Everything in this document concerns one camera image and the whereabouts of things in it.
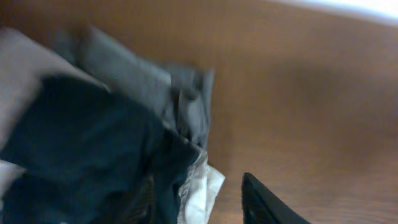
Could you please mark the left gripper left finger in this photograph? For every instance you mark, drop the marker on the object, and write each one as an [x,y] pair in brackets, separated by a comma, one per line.
[135,207]

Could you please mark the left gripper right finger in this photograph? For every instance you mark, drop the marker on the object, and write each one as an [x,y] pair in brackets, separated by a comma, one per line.
[261,206]

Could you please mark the black t-shirt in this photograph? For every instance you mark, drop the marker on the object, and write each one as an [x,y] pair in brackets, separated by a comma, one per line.
[82,148]

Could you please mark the grey folded garment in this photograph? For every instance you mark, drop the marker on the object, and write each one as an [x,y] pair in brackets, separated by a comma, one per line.
[178,94]

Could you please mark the beige folded garment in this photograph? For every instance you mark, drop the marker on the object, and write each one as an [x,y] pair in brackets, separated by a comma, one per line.
[24,62]

